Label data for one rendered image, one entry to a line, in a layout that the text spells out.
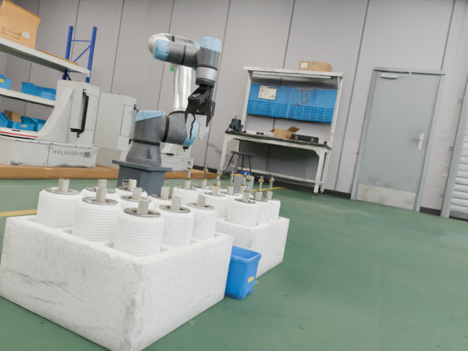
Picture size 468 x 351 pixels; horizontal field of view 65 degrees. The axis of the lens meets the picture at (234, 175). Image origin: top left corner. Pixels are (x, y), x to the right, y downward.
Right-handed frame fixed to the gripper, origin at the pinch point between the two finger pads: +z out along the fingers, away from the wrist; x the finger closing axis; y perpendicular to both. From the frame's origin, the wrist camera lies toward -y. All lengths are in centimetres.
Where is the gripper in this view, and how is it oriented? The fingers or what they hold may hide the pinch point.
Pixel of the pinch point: (194, 136)
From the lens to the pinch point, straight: 133.5
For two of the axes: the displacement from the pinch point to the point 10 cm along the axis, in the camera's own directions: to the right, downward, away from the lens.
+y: 2.5, -0.1, 9.7
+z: -1.6, 9.9, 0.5
